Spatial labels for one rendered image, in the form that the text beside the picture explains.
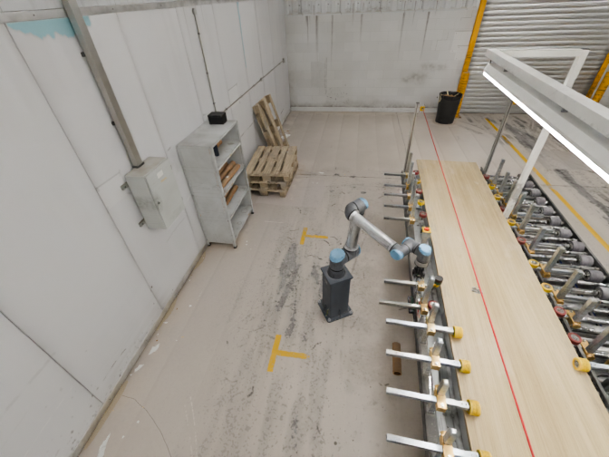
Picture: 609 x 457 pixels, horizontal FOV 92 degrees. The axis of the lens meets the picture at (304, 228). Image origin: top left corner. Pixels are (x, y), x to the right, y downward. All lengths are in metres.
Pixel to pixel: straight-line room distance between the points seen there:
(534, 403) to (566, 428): 0.17
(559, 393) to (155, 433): 3.00
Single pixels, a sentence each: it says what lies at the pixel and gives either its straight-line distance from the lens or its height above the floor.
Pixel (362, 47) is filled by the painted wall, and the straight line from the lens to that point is 9.42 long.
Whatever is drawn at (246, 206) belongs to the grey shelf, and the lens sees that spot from 5.03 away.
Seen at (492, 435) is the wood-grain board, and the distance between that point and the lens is 2.27.
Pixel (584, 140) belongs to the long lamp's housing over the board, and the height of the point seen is 2.36.
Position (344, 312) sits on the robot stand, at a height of 0.03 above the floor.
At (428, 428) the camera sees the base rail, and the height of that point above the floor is 0.70.
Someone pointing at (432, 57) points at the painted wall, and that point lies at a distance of 9.65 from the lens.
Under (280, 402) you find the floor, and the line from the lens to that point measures 3.10.
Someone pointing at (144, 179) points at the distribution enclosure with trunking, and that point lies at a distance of 3.04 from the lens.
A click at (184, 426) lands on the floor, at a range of 3.23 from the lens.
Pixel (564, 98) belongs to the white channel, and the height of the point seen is 2.45.
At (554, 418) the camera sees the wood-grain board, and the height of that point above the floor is 0.90.
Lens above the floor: 2.87
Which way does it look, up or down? 38 degrees down
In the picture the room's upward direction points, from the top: 3 degrees counter-clockwise
